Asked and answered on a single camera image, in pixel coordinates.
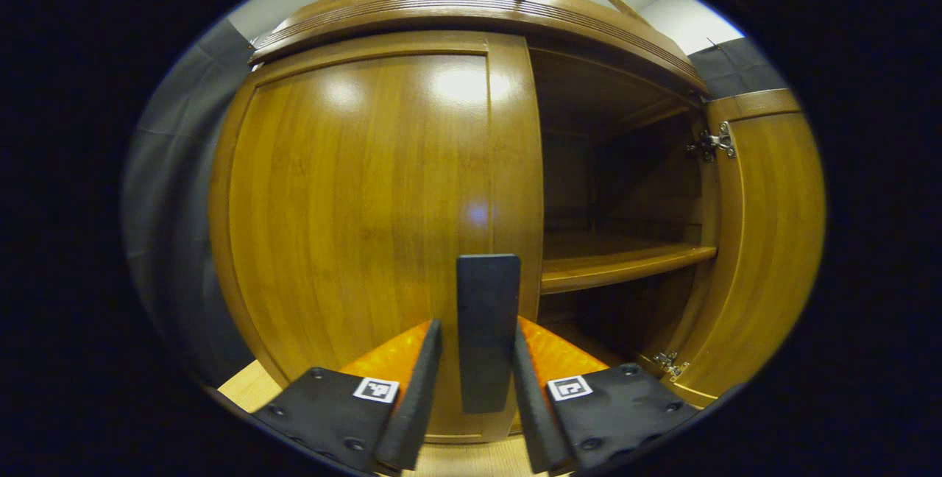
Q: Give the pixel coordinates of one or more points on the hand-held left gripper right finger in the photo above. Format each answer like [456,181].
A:
[536,411]

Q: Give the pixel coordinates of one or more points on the wooden inner cabinet shelf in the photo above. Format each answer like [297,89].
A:
[611,260]

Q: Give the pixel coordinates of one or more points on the metal door hinge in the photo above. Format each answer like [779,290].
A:
[670,364]
[712,143]

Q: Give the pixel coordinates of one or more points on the wooden cabinet door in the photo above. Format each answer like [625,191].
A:
[765,241]
[353,205]

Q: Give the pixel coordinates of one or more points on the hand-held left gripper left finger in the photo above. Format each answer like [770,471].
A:
[419,396]

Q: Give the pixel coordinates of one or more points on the wooden double-door shoe cabinet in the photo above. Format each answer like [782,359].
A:
[581,168]

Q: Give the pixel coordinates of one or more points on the wooden cabinet drawer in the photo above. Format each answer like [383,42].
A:
[441,2]

